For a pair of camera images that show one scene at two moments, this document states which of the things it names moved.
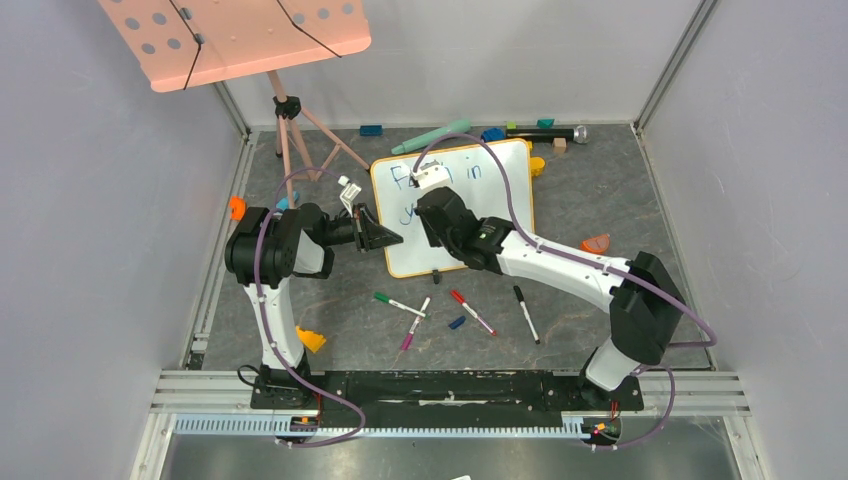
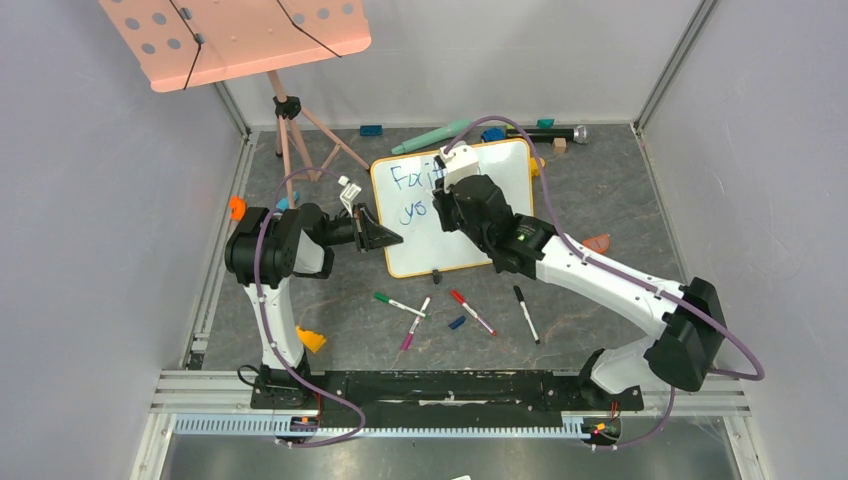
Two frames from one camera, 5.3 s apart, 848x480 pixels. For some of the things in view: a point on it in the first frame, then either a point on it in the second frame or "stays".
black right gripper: [431, 208] → [445, 211]
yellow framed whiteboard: [472, 170] stays
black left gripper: [370, 235] stays
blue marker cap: [456, 322] stays
